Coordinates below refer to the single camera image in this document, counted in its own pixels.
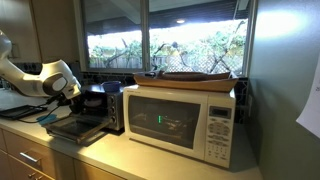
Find silver drawer handle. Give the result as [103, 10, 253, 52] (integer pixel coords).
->
[28, 171, 45, 180]
[19, 151, 43, 164]

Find white paper sheet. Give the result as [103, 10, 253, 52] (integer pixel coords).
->
[295, 53, 320, 139]

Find purple plastic bowl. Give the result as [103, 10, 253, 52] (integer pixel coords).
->
[83, 98, 103, 108]

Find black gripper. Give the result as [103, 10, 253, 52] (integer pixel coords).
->
[57, 93, 84, 114]

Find dark wooden bowl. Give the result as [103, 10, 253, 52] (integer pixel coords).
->
[156, 70, 232, 82]

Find light wooden tray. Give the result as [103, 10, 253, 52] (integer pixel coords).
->
[133, 71, 239, 93]

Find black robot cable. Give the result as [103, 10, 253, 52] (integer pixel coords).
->
[17, 95, 65, 125]

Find black silver toaster oven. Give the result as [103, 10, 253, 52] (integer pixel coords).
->
[43, 83, 125, 146]

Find small blue bowl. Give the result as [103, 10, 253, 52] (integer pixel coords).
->
[35, 113, 58, 127]

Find black baking tray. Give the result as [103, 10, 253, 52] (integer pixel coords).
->
[0, 104, 48, 121]

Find white microwave oven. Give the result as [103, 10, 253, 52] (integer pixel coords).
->
[122, 83, 237, 169]

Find blue plastic bowl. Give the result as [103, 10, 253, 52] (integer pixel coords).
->
[101, 80, 122, 93]

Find grey window frame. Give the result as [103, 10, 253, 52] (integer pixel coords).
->
[73, 0, 259, 78]

